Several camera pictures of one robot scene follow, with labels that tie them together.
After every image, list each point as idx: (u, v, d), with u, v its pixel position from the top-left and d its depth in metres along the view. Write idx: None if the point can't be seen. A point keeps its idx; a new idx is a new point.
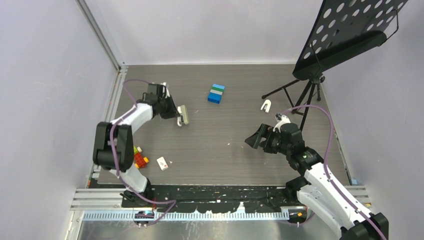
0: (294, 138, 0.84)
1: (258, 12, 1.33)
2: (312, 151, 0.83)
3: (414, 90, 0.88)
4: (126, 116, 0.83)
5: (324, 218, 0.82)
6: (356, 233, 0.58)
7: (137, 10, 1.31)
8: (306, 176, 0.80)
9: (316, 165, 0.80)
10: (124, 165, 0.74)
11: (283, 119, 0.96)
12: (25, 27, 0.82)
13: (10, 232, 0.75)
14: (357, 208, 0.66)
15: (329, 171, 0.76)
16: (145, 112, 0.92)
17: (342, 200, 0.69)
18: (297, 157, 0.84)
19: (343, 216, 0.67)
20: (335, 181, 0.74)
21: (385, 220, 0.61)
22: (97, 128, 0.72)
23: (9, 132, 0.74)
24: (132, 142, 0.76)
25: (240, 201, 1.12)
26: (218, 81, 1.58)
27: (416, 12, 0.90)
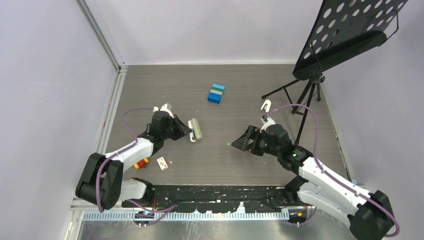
0: (281, 139, 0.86)
1: (258, 12, 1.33)
2: (301, 149, 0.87)
3: (414, 90, 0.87)
4: (122, 152, 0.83)
5: (328, 210, 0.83)
6: (362, 217, 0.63)
7: (136, 10, 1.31)
8: (300, 174, 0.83)
9: (307, 160, 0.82)
10: (106, 202, 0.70)
11: (269, 122, 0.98)
12: (25, 26, 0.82)
13: (9, 232, 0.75)
14: (356, 192, 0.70)
15: (320, 163, 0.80)
16: (145, 149, 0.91)
17: (341, 188, 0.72)
18: (288, 157, 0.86)
19: (346, 203, 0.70)
20: (328, 171, 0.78)
21: (384, 196, 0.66)
22: (89, 160, 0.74)
23: (9, 132, 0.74)
24: (120, 179, 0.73)
25: (239, 201, 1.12)
26: (218, 81, 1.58)
27: (416, 12, 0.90)
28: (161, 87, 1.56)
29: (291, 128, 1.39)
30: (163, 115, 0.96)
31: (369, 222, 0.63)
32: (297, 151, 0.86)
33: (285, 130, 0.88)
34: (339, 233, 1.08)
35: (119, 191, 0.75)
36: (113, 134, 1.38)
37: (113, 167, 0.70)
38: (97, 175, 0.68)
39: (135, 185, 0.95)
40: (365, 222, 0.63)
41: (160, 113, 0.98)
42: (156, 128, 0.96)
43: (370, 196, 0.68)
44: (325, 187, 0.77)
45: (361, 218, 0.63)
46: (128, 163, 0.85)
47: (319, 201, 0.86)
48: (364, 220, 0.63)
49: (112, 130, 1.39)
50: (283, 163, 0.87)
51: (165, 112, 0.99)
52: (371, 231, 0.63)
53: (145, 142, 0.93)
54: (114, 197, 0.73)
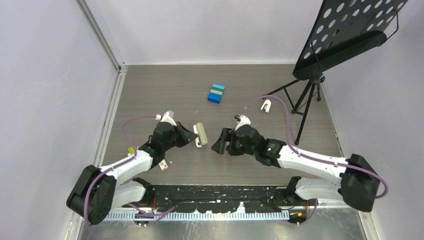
0: (253, 137, 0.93)
1: (258, 12, 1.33)
2: (275, 141, 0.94)
3: (414, 90, 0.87)
4: (118, 165, 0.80)
5: (328, 197, 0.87)
6: (348, 184, 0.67)
7: (136, 10, 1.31)
8: (281, 165, 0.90)
9: (281, 150, 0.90)
10: (93, 217, 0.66)
11: (242, 120, 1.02)
12: (25, 26, 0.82)
13: (10, 232, 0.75)
14: (334, 163, 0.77)
15: (295, 148, 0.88)
16: (143, 163, 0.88)
17: (320, 164, 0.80)
18: (265, 153, 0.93)
19: (330, 176, 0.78)
20: (304, 152, 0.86)
21: (360, 158, 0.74)
22: (85, 171, 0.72)
23: (9, 132, 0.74)
24: (112, 196, 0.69)
25: (239, 201, 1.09)
26: (218, 81, 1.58)
27: (416, 12, 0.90)
28: (160, 87, 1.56)
29: (291, 128, 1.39)
30: (165, 128, 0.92)
31: (356, 187, 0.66)
32: (271, 144, 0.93)
33: (254, 128, 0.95)
34: (339, 233, 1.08)
35: (110, 206, 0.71)
36: (113, 134, 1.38)
37: (105, 183, 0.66)
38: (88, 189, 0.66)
39: (132, 191, 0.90)
40: (352, 189, 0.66)
41: (162, 125, 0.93)
42: (157, 141, 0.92)
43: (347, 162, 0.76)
44: (309, 169, 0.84)
45: (348, 186, 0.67)
46: (123, 178, 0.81)
47: (318, 191, 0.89)
48: (351, 188, 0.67)
49: (113, 130, 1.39)
50: (262, 160, 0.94)
51: (167, 124, 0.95)
52: (360, 196, 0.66)
53: (145, 156, 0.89)
54: (103, 212, 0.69)
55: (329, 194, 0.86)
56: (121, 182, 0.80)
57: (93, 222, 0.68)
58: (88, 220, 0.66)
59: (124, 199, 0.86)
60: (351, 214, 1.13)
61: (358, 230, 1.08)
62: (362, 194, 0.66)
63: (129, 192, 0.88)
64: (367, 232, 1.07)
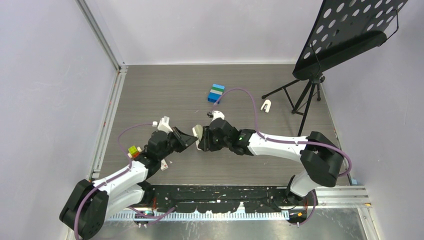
0: (225, 129, 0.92)
1: (258, 12, 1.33)
2: (246, 131, 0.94)
3: (414, 90, 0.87)
4: (111, 179, 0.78)
5: (313, 185, 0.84)
6: (308, 159, 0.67)
7: (136, 10, 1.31)
8: (252, 152, 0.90)
9: (251, 137, 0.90)
10: (84, 232, 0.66)
11: (215, 115, 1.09)
12: (25, 26, 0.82)
13: (10, 231, 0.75)
14: (295, 141, 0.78)
15: (262, 133, 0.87)
16: (139, 175, 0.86)
17: (283, 145, 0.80)
18: (237, 143, 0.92)
19: (293, 155, 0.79)
20: (269, 136, 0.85)
21: (317, 134, 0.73)
22: (77, 185, 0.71)
23: (9, 132, 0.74)
24: (104, 211, 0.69)
25: (240, 201, 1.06)
26: (218, 81, 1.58)
27: (416, 12, 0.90)
28: (160, 86, 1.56)
29: (291, 128, 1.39)
30: (159, 139, 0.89)
31: (315, 161, 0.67)
32: (243, 134, 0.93)
33: (224, 119, 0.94)
34: (338, 233, 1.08)
35: (102, 220, 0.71)
36: (113, 134, 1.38)
37: (97, 199, 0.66)
38: (80, 205, 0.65)
39: (127, 197, 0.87)
40: (311, 163, 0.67)
41: (157, 135, 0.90)
42: (152, 152, 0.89)
43: (308, 139, 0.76)
44: (275, 151, 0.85)
45: (308, 161, 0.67)
46: (118, 191, 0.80)
47: (301, 182, 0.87)
48: (310, 162, 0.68)
49: (113, 130, 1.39)
50: (235, 149, 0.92)
51: (162, 134, 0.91)
52: (320, 169, 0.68)
53: (140, 169, 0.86)
54: (94, 227, 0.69)
55: (308, 182, 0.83)
56: (116, 194, 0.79)
57: (85, 236, 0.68)
58: (79, 235, 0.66)
59: (120, 206, 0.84)
60: (351, 214, 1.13)
61: (358, 230, 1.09)
62: (322, 169, 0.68)
63: (125, 199, 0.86)
64: (367, 232, 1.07)
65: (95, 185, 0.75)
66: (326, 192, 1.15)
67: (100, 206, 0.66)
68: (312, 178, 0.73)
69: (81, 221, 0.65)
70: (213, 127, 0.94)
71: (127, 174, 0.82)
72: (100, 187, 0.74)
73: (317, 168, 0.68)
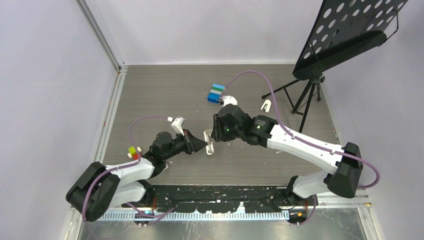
0: (236, 116, 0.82)
1: (258, 13, 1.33)
2: (262, 118, 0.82)
3: (414, 90, 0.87)
4: (122, 166, 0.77)
5: (320, 190, 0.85)
6: (343, 174, 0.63)
7: (137, 10, 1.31)
8: (269, 144, 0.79)
9: (272, 129, 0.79)
10: (91, 214, 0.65)
11: (226, 101, 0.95)
12: (25, 26, 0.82)
13: (10, 231, 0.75)
14: (331, 150, 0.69)
15: (288, 129, 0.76)
16: (145, 170, 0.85)
17: (315, 150, 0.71)
18: (251, 131, 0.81)
19: (323, 163, 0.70)
20: (298, 136, 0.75)
21: (355, 146, 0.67)
22: (89, 167, 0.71)
23: (9, 133, 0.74)
24: (112, 195, 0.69)
25: (240, 201, 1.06)
26: (218, 81, 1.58)
27: (415, 12, 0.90)
28: (160, 86, 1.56)
29: (291, 128, 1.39)
30: (164, 141, 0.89)
31: (350, 177, 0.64)
32: (260, 121, 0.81)
33: (236, 105, 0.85)
34: (338, 232, 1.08)
35: (107, 206, 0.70)
36: (113, 134, 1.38)
37: (109, 181, 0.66)
38: (91, 185, 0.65)
39: (132, 191, 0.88)
40: (345, 178, 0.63)
41: (162, 137, 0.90)
42: (157, 153, 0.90)
43: (344, 150, 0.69)
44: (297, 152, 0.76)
45: (345, 176, 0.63)
46: (123, 181, 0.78)
47: (308, 186, 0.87)
48: (346, 177, 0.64)
49: (112, 130, 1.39)
50: (249, 139, 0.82)
51: (168, 136, 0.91)
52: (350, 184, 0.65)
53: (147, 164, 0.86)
54: (100, 211, 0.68)
55: (317, 187, 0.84)
56: (122, 184, 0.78)
57: (89, 219, 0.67)
58: (84, 217, 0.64)
59: (121, 198, 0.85)
60: (351, 214, 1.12)
61: (358, 230, 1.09)
62: (351, 183, 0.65)
63: (128, 192, 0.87)
64: (367, 232, 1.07)
65: (107, 169, 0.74)
66: (326, 192, 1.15)
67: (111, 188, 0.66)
68: (330, 188, 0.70)
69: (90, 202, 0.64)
70: (222, 112, 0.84)
71: (136, 167, 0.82)
72: (111, 171, 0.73)
73: (346, 182, 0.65)
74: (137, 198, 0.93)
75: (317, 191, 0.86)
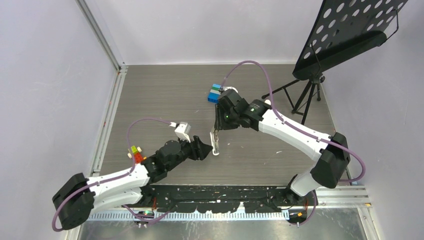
0: (232, 99, 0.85)
1: (258, 13, 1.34)
2: (257, 102, 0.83)
3: (414, 90, 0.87)
4: (103, 181, 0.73)
5: (313, 185, 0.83)
6: (325, 160, 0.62)
7: (137, 10, 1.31)
8: (260, 128, 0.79)
9: (265, 113, 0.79)
10: (64, 226, 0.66)
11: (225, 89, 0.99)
12: (25, 25, 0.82)
13: (11, 231, 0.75)
14: (317, 137, 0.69)
15: (279, 114, 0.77)
16: (138, 182, 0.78)
17: (303, 136, 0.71)
18: (245, 113, 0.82)
19: (309, 150, 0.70)
20: (288, 121, 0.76)
21: (341, 137, 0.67)
22: (73, 177, 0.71)
23: (9, 132, 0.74)
24: (88, 211, 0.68)
25: (240, 201, 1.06)
26: (218, 81, 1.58)
27: (415, 12, 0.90)
28: (160, 86, 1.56)
29: None
30: (172, 150, 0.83)
31: (331, 164, 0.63)
32: (254, 105, 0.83)
33: (234, 90, 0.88)
34: (338, 232, 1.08)
35: (85, 218, 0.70)
36: (113, 134, 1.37)
37: (82, 200, 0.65)
38: (65, 200, 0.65)
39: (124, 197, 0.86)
40: (327, 165, 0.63)
41: (171, 145, 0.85)
42: (161, 160, 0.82)
43: (330, 139, 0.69)
44: (285, 138, 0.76)
45: (326, 162, 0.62)
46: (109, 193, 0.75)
47: (302, 182, 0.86)
48: (327, 164, 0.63)
49: (112, 130, 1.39)
50: (241, 120, 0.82)
51: (176, 145, 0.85)
52: (330, 172, 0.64)
53: (142, 175, 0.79)
54: (76, 222, 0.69)
55: (308, 181, 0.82)
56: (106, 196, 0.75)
57: (65, 227, 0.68)
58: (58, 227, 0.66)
59: (110, 204, 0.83)
60: (351, 214, 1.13)
61: (358, 230, 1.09)
62: (333, 171, 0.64)
63: (118, 198, 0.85)
64: (367, 232, 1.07)
65: (88, 183, 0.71)
66: (326, 192, 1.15)
67: (82, 207, 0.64)
68: (313, 174, 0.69)
69: (64, 213, 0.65)
70: (220, 95, 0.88)
71: (125, 178, 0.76)
72: (91, 187, 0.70)
73: (328, 171, 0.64)
74: (135, 201, 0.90)
75: (315, 187, 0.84)
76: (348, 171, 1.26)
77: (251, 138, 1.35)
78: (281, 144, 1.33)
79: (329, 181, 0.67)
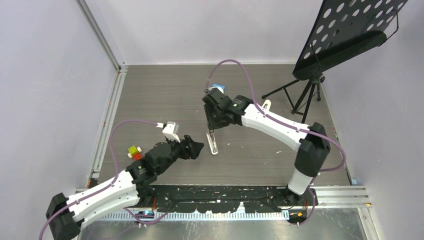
0: (215, 97, 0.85)
1: (258, 13, 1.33)
2: (240, 97, 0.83)
3: (414, 90, 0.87)
4: (83, 198, 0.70)
5: (303, 180, 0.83)
6: (304, 149, 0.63)
7: (136, 10, 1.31)
8: (243, 122, 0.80)
9: (247, 108, 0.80)
10: None
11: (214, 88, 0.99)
12: (25, 25, 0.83)
13: (11, 231, 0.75)
14: (296, 128, 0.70)
15: (261, 108, 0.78)
16: (122, 191, 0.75)
17: (283, 127, 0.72)
18: (227, 109, 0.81)
19: (289, 141, 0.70)
20: (269, 114, 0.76)
21: (320, 127, 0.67)
22: (53, 198, 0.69)
23: (9, 132, 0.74)
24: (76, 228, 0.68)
25: (239, 201, 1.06)
26: (218, 81, 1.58)
27: (415, 12, 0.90)
28: (160, 86, 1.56)
29: None
30: (161, 152, 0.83)
31: (311, 153, 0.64)
32: (237, 100, 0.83)
33: (218, 89, 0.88)
34: (338, 232, 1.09)
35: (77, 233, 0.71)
36: (113, 134, 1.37)
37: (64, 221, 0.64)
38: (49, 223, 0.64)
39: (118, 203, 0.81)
40: (306, 154, 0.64)
41: (161, 147, 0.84)
42: (150, 164, 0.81)
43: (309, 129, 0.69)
44: (267, 131, 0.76)
45: (305, 151, 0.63)
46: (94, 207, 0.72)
47: (294, 179, 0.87)
48: (306, 152, 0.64)
49: (112, 130, 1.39)
50: (225, 116, 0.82)
51: (165, 147, 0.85)
52: (310, 161, 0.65)
53: (127, 184, 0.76)
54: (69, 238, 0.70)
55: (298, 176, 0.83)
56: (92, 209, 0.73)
57: None
58: None
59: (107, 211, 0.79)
60: (351, 214, 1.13)
61: (358, 230, 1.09)
62: (313, 160, 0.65)
63: (113, 205, 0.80)
64: (367, 232, 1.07)
65: (68, 202, 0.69)
66: (326, 192, 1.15)
67: (66, 227, 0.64)
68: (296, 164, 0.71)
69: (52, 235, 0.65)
70: (204, 95, 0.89)
71: (108, 191, 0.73)
72: (71, 207, 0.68)
73: (308, 159, 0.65)
74: (134, 202, 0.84)
75: (307, 182, 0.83)
76: (348, 171, 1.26)
77: (251, 138, 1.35)
78: (281, 144, 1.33)
79: (310, 169, 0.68)
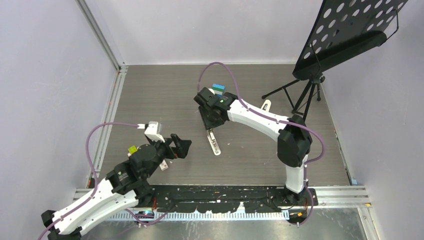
0: (204, 96, 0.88)
1: (258, 13, 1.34)
2: (227, 94, 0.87)
3: (414, 90, 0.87)
4: (65, 215, 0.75)
5: (296, 176, 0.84)
6: (283, 138, 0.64)
7: (136, 10, 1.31)
8: (230, 117, 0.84)
9: (233, 103, 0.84)
10: None
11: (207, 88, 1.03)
12: (25, 25, 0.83)
13: (11, 230, 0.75)
14: (276, 119, 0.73)
15: (245, 102, 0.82)
16: (104, 201, 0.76)
17: (264, 119, 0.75)
18: (215, 105, 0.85)
19: (270, 132, 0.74)
20: (252, 108, 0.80)
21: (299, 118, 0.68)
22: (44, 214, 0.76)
23: (10, 132, 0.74)
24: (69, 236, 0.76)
25: (239, 201, 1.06)
26: (218, 81, 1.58)
27: (415, 12, 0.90)
28: (160, 86, 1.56)
29: None
30: (145, 156, 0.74)
31: (289, 143, 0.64)
32: (224, 97, 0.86)
33: (206, 87, 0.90)
34: (338, 232, 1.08)
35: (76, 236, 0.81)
36: (113, 134, 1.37)
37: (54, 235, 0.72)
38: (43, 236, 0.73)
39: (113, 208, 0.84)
40: (285, 143, 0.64)
41: (145, 149, 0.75)
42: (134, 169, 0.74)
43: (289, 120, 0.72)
44: (251, 124, 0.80)
45: (284, 140, 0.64)
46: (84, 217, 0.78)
47: (289, 176, 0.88)
48: (285, 142, 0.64)
49: (113, 130, 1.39)
50: (213, 112, 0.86)
51: (150, 150, 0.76)
52: (290, 150, 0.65)
53: (107, 194, 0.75)
54: None
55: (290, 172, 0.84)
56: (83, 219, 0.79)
57: None
58: None
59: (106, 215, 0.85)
60: (351, 214, 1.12)
61: (358, 230, 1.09)
62: (292, 149, 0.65)
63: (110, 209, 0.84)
64: (367, 232, 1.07)
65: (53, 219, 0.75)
66: (326, 192, 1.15)
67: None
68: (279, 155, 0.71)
69: None
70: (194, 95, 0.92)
71: (88, 205, 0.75)
72: (56, 224, 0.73)
73: (288, 149, 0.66)
74: (132, 203, 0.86)
75: (299, 178, 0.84)
76: (348, 171, 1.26)
77: (251, 138, 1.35)
78: None
79: (292, 160, 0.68)
